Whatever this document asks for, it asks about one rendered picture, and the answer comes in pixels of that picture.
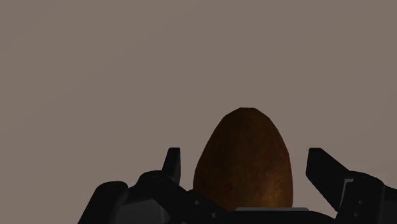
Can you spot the brown potato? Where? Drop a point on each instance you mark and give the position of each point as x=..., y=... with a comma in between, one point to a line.
x=245, y=161

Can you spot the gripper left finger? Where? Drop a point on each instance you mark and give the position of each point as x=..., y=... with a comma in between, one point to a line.
x=155, y=192

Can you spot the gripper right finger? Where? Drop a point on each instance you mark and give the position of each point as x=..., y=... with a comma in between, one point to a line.
x=356, y=192

